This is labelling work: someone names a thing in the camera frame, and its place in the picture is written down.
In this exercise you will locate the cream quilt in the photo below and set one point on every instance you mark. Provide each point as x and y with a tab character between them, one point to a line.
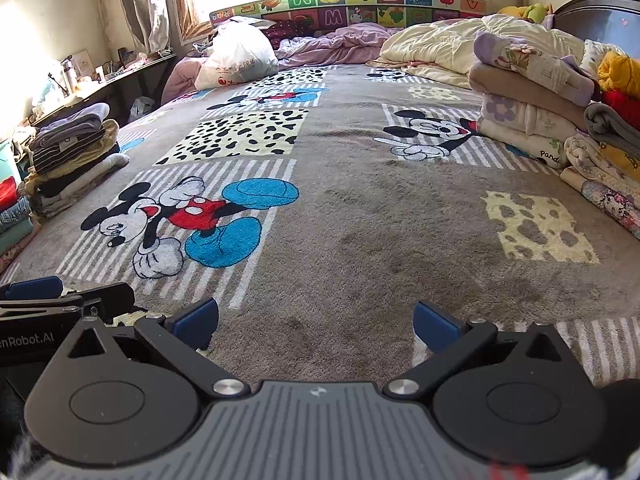
440	40

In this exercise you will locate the cartoon mouse printed blanket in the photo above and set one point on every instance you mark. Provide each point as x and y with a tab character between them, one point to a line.
350	210

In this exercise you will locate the clear water bottle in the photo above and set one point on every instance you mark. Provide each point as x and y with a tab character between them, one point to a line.
68	75

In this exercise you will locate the yellow green plush toy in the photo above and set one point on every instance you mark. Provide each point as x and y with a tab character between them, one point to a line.
535	11

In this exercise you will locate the short stack of bright clothes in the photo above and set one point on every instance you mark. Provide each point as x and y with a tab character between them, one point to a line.
12	220

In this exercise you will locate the white plastic bag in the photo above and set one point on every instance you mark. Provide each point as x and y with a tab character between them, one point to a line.
235	55

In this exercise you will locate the dark wooden headboard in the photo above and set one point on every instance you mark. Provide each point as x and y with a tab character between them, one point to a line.
600	20

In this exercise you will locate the small plastic bag under desk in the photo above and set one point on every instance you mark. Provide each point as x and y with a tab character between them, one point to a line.
141	109

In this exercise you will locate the dark wooden desk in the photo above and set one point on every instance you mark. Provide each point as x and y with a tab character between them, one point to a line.
125	75

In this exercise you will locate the stack of folded striped clothes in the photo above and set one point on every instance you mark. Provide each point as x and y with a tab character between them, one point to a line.
70	150

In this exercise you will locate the colourful alphabet foam mat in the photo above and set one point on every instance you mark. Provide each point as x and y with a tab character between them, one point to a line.
350	5

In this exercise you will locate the yellow knit garment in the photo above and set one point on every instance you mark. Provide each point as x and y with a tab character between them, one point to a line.
620	72

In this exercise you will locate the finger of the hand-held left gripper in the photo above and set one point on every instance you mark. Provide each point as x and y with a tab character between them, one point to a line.
107	302
35	289

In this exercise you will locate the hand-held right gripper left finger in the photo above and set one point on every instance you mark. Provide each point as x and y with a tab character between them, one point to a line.
197	321

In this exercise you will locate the beige curtain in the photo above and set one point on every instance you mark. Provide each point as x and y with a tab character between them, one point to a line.
145	5

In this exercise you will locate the red folded garment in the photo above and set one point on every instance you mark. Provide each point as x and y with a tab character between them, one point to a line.
622	102

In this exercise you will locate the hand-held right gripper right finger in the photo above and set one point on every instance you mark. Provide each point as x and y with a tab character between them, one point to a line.
435	327

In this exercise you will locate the purple quilt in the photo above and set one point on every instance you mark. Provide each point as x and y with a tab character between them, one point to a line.
340	42

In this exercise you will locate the pile of folded pastel clothes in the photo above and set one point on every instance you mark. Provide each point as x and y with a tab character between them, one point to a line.
520	90

